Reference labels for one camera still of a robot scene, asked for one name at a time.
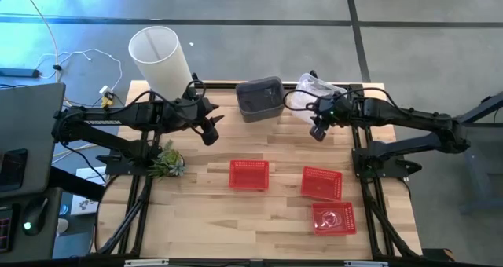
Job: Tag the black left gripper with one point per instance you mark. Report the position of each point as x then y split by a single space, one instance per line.
186 114

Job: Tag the grey metal stand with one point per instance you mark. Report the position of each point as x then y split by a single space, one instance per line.
487 161

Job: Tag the small green succulent plant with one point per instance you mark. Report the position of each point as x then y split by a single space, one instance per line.
169 163

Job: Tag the black desk bar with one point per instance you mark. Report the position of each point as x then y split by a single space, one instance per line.
74 184

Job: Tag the red perforated plastic basket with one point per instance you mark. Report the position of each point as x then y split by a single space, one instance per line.
321 183
334 218
249 175

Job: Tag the black phone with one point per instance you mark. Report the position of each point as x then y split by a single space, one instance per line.
12 169

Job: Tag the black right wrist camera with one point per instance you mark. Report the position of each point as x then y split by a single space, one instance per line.
318 132

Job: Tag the black aluminium frame rail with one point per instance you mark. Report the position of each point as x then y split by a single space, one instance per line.
371 220
127 220
387 224
236 264
224 85
142 220

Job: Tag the white power adapter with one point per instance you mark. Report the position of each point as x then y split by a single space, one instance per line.
106 90

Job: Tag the white printed box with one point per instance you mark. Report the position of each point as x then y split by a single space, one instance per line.
88 208

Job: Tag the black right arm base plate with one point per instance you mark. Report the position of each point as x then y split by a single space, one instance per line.
393 163

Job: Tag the black power strip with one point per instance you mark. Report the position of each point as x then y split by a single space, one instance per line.
19 72

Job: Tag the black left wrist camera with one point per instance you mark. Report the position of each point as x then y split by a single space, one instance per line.
210 136

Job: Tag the black keyboard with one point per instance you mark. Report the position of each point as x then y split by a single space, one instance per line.
6 229

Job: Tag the white cup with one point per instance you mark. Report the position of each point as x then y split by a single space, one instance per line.
63 227

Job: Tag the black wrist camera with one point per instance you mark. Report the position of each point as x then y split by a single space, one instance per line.
318 132
210 136

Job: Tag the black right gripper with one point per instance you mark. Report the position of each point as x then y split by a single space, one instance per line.
336 109

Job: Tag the black clamp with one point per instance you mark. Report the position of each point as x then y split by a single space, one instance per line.
410 167

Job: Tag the grey desk panel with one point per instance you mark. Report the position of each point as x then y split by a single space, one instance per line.
35 121

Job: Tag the black computer mouse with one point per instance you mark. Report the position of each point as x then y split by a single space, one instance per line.
35 216

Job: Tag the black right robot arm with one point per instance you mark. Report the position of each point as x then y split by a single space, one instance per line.
412 119

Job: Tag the white cylindrical bin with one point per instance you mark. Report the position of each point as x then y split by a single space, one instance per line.
165 70

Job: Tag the dark grey desk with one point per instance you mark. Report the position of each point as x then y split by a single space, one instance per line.
43 251

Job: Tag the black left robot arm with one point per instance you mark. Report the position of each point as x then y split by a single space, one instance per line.
110 118

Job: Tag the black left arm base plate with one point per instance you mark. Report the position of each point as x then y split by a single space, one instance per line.
118 167

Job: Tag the silver metal bracket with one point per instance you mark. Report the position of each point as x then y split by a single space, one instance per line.
365 263
146 262

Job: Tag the yellow connector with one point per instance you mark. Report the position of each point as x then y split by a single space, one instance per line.
107 101

